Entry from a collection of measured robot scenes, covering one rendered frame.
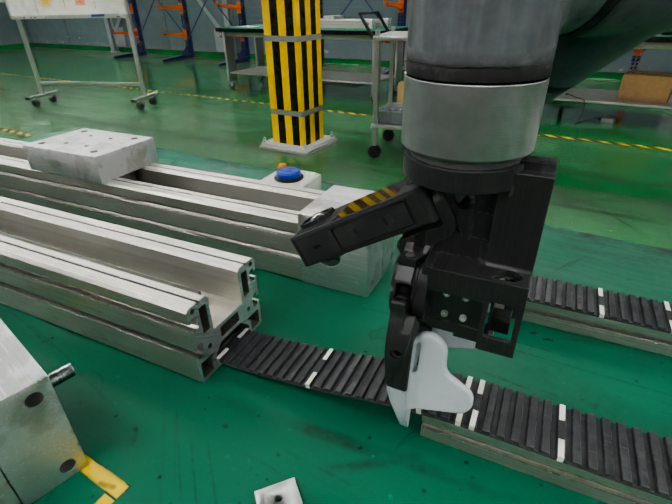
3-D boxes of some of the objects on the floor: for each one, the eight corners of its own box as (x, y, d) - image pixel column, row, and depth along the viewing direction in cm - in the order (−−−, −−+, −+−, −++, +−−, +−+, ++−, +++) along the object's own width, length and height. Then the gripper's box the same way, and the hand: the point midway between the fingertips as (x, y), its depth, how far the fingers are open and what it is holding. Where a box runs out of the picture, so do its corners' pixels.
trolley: (494, 147, 367) (517, 8, 316) (492, 169, 321) (518, 10, 271) (373, 138, 396) (376, 10, 346) (356, 157, 351) (357, 12, 301)
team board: (26, 108, 537) (-45, -94, 440) (56, 100, 579) (-3, -86, 483) (139, 111, 512) (90, -102, 415) (162, 102, 554) (122, -93, 457)
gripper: (552, 203, 20) (481, 492, 30) (561, 135, 29) (504, 372, 40) (370, 176, 23) (364, 445, 33) (431, 123, 32) (411, 345, 43)
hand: (408, 383), depth 37 cm, fingers closed on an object, 5 cm apart
